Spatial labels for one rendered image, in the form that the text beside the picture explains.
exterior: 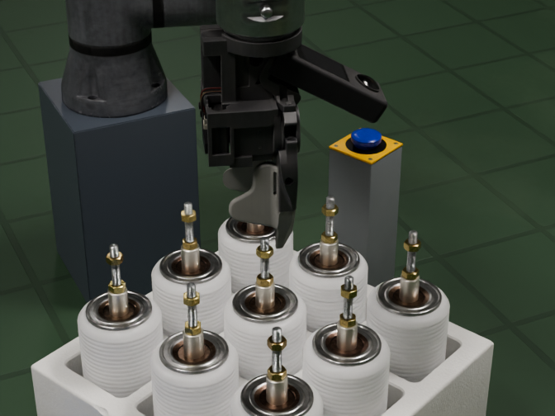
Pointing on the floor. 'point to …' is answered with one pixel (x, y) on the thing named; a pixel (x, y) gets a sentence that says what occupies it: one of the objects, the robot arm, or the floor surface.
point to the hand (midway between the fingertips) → (283, 224)
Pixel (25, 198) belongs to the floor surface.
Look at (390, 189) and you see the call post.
